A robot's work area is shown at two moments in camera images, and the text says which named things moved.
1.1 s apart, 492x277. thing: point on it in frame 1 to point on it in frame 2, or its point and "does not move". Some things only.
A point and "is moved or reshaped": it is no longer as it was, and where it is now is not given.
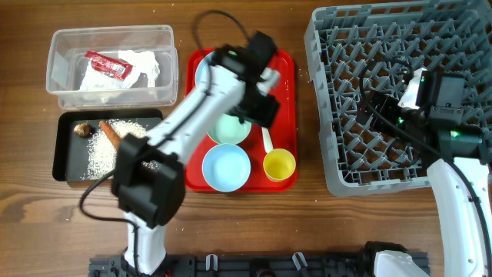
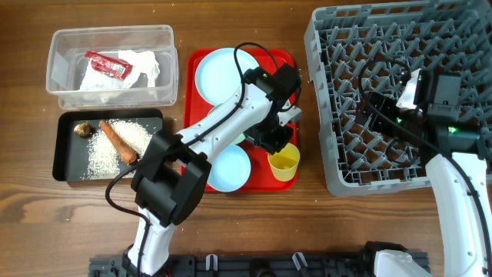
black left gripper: x=260 y=108 to x=275 y=143
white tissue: x=142 y=62 does not move
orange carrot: x=114 y=137 does not move
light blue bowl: x=226 y=167 does not move
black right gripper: x=387 y=104 does not move
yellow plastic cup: x=279 y=165 is moved or reshaped
